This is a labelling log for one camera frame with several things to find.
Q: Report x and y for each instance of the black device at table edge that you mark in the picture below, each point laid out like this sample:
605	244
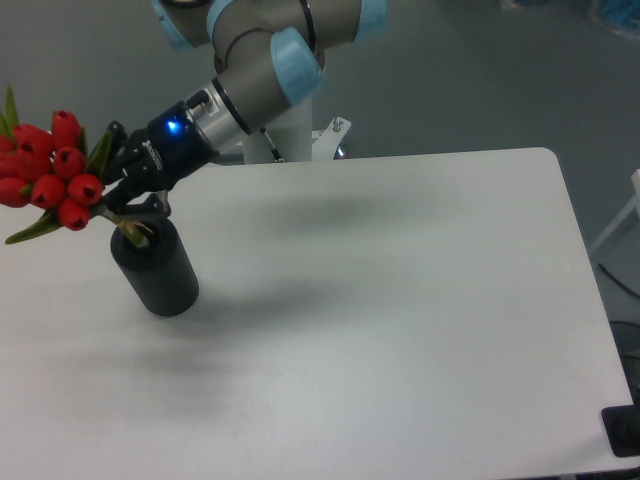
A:
622	428

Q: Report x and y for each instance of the black ribbed cylindrical vase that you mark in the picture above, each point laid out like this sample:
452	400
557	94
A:
161	274

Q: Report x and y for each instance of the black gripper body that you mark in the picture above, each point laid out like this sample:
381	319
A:
170	148

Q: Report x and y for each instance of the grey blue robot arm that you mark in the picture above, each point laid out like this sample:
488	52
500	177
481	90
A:
322	24

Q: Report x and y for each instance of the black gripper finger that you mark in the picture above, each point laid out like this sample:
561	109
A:
119	137
148	206

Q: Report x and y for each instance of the white frame at right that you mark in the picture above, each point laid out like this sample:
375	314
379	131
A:
620	226

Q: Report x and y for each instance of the red tulip bouquet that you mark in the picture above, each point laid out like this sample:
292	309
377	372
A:
55	171

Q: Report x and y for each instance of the white metal base bracket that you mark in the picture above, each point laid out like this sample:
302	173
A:
326	144

